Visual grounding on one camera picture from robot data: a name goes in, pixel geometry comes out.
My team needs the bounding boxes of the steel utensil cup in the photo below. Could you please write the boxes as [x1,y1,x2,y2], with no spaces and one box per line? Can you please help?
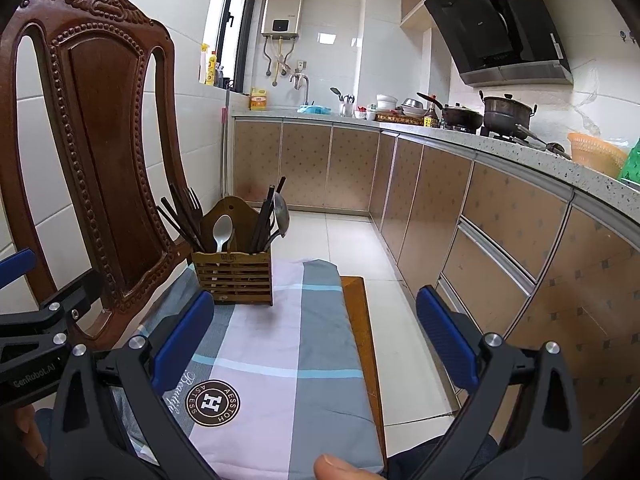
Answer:
[330,86,357,117]

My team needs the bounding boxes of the mop handle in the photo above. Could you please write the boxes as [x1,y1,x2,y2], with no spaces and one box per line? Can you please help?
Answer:
[220,85,232,201]

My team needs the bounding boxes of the woven tray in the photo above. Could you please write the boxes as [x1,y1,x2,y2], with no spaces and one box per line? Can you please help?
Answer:
[376,112,426,126]

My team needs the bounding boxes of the person's left hand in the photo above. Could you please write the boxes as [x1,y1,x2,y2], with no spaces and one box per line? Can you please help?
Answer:
[11,406,40,454]

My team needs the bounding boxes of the carved brown wooden chair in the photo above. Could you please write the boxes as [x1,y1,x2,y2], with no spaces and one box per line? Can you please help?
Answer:
[0,0,388,466]

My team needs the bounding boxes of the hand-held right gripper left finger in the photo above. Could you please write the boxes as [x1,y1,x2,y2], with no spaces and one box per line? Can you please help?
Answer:
[47,290,221,480]

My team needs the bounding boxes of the person's right hand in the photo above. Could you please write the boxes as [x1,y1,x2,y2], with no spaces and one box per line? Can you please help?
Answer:
[314,454,386,480]

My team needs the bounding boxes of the large steel spoon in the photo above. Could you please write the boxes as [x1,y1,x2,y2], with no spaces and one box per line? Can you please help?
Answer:
[271,192,291,248]

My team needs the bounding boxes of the dark framed window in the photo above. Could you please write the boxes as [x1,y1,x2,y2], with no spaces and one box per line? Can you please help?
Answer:
[217,0,258,95]

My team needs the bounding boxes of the slatted wooden utensil holder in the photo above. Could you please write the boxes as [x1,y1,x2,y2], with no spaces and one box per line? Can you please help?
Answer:
[191,196,274,307]

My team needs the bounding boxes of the water heater pipes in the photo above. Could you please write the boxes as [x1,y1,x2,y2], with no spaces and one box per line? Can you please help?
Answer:
[264,37,296,86]

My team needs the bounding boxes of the black wok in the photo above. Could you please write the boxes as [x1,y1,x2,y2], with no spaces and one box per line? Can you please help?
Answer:
[416,92,485,130]

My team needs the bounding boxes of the green plastic bag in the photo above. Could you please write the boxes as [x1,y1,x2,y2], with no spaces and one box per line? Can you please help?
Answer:
[619,137,640,183]

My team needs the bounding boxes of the steel ladle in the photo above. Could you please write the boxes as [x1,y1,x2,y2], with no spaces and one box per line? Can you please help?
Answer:
[515,124,572,160]

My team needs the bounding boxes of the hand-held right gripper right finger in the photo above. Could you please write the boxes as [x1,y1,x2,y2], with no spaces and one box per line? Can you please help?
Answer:
[416,285,583,480]

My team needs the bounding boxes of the dark stockpot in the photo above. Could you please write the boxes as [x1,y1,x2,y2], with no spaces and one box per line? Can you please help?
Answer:
[479,91,538,133]

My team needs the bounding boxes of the bundle of black chopsticks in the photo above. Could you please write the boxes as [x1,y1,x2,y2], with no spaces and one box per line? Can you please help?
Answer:
[156,176,287,253]

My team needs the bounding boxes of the silver wall water heater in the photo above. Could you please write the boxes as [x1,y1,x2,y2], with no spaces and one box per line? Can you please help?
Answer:
[261,0,306,40]

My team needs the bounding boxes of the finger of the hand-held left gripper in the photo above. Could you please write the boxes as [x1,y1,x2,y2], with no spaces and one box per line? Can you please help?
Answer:
[0,249,39,289]
[0,269,104,361]

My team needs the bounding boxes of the person's leg in jeans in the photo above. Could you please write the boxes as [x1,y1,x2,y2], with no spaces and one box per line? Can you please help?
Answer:
[385,435,501,480]

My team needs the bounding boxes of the speckled kitchen countertop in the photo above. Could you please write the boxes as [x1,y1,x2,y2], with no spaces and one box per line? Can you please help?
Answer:
[232,107,640,226]

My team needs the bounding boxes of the pink grey checked cloth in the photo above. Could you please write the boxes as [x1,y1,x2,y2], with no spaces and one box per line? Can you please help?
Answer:
[112,259,386,480]

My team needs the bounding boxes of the black slanted range hood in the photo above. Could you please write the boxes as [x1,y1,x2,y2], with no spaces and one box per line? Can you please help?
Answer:
[424,0,573,86]

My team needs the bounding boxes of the orange plastic basket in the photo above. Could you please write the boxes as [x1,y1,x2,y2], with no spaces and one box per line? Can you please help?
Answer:
[567,132,628,178]

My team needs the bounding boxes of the steel kitchen faucet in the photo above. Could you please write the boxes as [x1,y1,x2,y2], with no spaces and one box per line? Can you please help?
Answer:
[289,72,310,106]

